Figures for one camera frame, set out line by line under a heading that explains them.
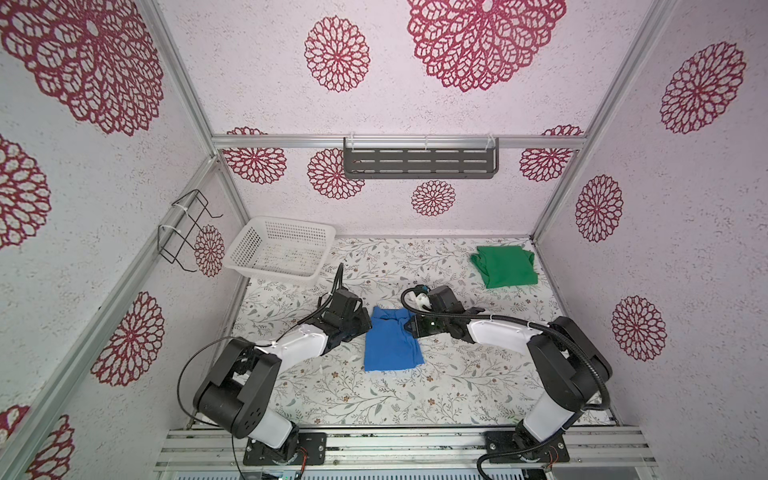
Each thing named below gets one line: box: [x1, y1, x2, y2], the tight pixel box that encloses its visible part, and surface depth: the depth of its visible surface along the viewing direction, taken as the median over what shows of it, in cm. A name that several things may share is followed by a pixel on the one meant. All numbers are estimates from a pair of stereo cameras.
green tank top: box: [470, 245, 538, 288], surface depth 112 cm
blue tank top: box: [364, 306, 425, 371], surface depth 90 cm
